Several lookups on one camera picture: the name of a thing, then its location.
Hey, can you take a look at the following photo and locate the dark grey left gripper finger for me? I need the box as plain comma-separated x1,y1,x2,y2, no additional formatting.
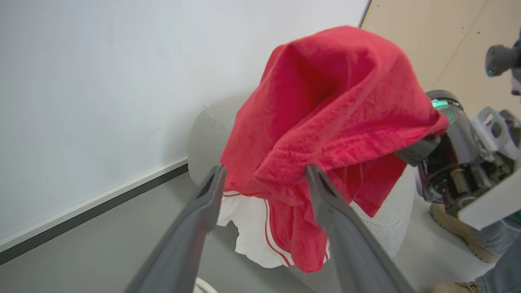
124,164,228,293

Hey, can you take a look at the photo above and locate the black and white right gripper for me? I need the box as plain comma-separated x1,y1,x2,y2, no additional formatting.
396,90,521,217

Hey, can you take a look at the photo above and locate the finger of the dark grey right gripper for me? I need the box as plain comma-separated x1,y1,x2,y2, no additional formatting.
305,164,414,293

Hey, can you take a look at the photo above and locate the white garment with red stripes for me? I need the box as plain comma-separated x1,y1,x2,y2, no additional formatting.
217,190,331,269

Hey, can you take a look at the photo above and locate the red towel cloth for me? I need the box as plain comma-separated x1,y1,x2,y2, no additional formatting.
220,26,450,273

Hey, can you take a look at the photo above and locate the white laundry basket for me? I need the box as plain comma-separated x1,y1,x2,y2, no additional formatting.
193,277,219,293

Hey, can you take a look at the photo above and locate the tan lace-up boot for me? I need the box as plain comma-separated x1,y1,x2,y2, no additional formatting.
431,282,479,293
429,203,502,263

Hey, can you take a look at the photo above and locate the black and white baseboard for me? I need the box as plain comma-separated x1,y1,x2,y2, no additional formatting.
0,158,189,266

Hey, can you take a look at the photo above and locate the blue jeans leg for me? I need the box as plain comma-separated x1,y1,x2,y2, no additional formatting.
473,215,521,293

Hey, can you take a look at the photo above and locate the grey robot head camera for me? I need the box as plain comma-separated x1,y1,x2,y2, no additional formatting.
485,31,521,96

